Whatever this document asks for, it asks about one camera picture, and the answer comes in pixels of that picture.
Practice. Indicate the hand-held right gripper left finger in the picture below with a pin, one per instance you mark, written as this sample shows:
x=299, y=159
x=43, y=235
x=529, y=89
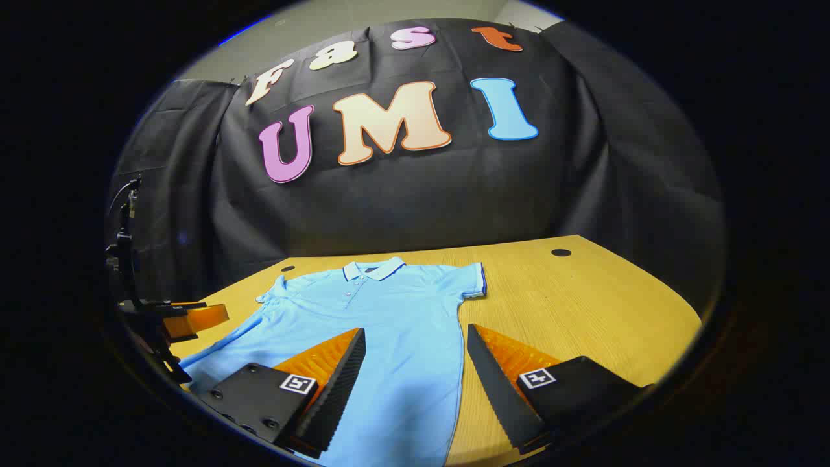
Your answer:
x=340, y=383

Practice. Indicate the light blue polo T-shirt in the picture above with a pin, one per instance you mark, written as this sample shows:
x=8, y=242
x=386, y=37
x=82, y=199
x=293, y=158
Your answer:
x=402, y=324

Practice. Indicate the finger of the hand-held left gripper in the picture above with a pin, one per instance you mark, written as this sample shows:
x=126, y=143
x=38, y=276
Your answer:
x=194, y=319

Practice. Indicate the black backdrop cloth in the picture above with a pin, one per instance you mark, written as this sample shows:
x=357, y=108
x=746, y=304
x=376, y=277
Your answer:
x=421, y=194

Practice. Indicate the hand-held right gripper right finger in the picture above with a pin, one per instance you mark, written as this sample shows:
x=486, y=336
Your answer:
x=496, y=383

